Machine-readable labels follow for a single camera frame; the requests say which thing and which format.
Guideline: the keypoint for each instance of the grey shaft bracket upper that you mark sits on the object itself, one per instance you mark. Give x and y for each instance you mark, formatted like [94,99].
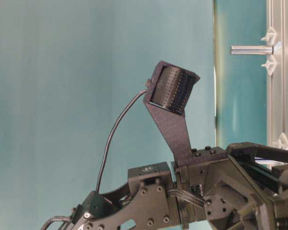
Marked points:
[272,39]

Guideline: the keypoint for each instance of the grey shaft bracket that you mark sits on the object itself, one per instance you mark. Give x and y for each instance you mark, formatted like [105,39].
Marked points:
[272,39]
[282,142]

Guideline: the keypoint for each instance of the steel shaft with gear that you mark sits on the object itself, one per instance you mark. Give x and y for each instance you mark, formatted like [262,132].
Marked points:
[251,50]

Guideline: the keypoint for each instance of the grey shaft bracket lower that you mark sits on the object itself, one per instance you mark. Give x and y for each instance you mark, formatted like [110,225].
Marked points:
[282,142]

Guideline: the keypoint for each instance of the aluminium extrusion rail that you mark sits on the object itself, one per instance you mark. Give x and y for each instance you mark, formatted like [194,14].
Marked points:
[277,83]

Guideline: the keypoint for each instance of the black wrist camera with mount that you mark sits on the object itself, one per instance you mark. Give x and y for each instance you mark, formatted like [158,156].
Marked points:
[168,92]

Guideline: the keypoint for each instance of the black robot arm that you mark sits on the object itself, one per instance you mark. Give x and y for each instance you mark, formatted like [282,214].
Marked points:
[145,199]

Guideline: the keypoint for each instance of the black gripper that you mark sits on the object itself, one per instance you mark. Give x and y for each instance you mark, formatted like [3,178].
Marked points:
[242,187]

